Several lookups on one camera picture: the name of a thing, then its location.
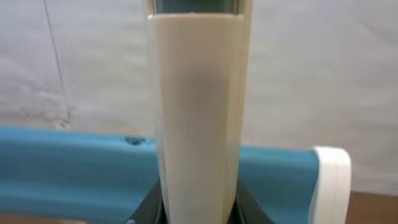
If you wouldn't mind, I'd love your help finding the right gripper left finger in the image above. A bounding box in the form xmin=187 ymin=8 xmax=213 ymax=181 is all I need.
xmin=124 ymin=179 xmax=169 ymax=224

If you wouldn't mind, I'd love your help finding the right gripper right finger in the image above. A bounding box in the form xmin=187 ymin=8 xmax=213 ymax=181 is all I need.
xmin=231 ymin=179 xmax=276 ymax=224

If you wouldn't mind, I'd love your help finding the white pipette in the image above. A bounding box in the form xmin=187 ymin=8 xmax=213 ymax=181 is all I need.
xmin=146 ymin=0 xmax=253 ymax=224

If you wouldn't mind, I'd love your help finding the white and blue stand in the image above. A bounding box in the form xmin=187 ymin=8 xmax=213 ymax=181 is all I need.
xmin=0 ymin=125 xmax=353 ymax=224

